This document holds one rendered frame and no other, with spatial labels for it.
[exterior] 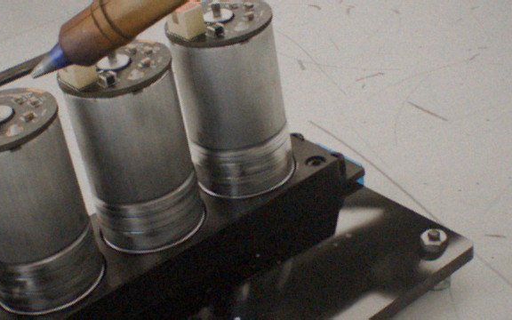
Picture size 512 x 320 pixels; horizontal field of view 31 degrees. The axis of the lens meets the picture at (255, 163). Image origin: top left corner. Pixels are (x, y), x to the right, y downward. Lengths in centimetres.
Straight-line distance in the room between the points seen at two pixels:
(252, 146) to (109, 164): 4
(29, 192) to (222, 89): 5
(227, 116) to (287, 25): 15
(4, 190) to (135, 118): 3
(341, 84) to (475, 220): 9
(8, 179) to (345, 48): 18
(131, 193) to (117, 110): 2
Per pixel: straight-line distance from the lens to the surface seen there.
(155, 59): 20
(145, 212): 21
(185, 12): 20
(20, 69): 21
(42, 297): 20
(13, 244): 19
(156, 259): 21
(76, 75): 19
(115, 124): 19
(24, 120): 19
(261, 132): 21
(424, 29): 34
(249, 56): 21
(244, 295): 21
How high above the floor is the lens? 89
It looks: 32 degrees down
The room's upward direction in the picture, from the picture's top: 10 degrees counter-clockwise
